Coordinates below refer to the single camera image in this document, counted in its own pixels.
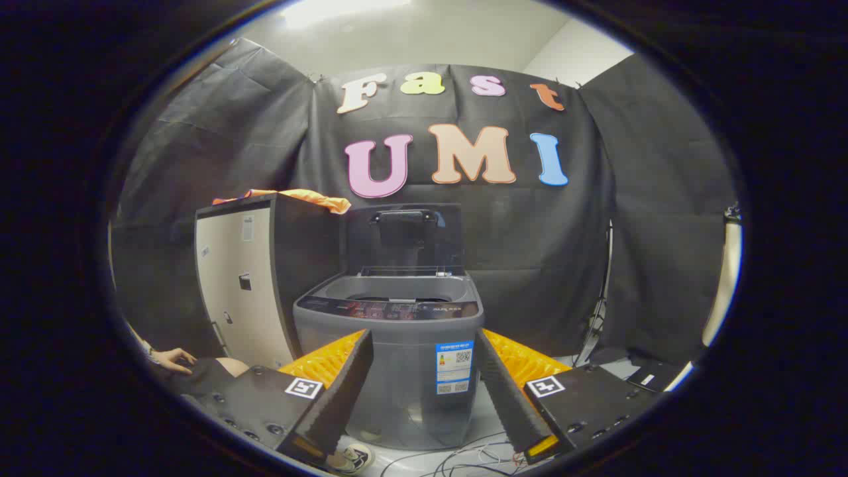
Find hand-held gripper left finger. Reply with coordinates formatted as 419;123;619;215
182;329;374;472

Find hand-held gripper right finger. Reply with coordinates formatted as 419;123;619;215
474;328;663;464

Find grey washing machine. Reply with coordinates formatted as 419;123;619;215
293;268;485;451

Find dark washing machine lid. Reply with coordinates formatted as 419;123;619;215
344;204;464;276

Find orange polo shirt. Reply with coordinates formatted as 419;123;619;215
212;189;352;215

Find white and dark cabinet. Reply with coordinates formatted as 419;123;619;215
194;192;345;370

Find black flat device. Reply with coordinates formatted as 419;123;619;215
626;361;683;393

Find black backdrop cloth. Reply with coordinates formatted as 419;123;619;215
109;36;739;364

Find floor cables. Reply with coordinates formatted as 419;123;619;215
381;431;531;477

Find black stand with cables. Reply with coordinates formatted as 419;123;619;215
573;222;613;368

